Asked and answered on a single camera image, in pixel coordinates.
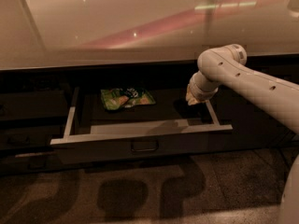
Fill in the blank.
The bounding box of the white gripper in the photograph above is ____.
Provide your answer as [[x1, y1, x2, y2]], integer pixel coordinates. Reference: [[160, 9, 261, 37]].
[[185, 72, 219, 105]]

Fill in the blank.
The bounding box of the dark drawer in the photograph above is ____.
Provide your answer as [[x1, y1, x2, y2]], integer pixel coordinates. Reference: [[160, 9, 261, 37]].
[[50, 88, 233, 164], [0, 91, 68, 121], [0, 151, 61, 176], [0, 125, 64, 150]]

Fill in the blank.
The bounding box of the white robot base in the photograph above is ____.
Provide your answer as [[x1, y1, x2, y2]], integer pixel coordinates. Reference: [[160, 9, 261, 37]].
[[278, 155, 299, 224]]

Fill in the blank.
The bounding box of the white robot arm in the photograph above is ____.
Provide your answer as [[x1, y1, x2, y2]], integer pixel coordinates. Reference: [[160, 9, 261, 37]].
[[186, 44, 299, 134]]

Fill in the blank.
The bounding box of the green snack bag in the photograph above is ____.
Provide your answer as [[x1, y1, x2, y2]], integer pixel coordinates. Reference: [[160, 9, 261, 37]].
[[101, 88, 156, 111]]

